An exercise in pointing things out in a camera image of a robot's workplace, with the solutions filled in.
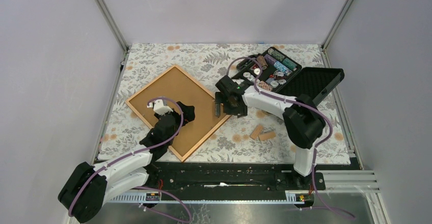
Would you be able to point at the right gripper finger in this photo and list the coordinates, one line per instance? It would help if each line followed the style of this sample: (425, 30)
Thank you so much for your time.
(240, 111)
(218, 102)

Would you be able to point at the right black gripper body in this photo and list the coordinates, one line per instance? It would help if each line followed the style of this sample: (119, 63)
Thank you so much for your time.
(227, 105)

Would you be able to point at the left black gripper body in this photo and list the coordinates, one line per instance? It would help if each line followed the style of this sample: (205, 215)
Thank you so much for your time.
(178, 119)

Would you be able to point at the brown cardboard backing board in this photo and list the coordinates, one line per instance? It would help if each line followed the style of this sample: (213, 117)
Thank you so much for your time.
(182, 94)

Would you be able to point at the wooden picture frame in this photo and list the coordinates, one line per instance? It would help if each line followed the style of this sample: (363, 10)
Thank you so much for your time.
(135, 109)

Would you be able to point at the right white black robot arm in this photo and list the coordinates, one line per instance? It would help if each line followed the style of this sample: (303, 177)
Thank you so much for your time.
(303, 121)

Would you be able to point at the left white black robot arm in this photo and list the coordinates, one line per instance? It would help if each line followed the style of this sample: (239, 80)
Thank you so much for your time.
(89, 187)

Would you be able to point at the small wooden block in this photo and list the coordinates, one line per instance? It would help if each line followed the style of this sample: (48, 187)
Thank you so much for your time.
(256, 132)
(267, 136)

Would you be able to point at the black poker chip case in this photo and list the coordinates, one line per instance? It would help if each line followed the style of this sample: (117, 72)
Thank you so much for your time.
(284, 76)

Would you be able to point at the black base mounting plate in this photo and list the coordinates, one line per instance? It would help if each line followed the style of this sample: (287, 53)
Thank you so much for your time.
(226, 181)

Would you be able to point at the aluminium rail frame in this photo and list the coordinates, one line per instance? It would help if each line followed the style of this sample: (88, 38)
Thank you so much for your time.
(343, 196)

